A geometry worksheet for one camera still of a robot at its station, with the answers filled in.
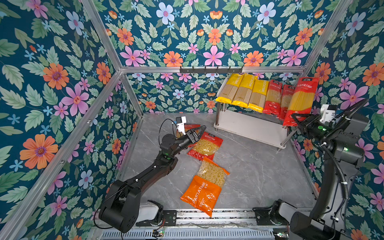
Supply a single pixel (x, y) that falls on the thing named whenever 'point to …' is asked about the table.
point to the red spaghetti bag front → (273, 102)
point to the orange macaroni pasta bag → (203, 191)
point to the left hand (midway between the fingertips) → (206, 126)
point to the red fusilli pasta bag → (188, 126)
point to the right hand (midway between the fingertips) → (294, 114)
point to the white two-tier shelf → (256, 125)
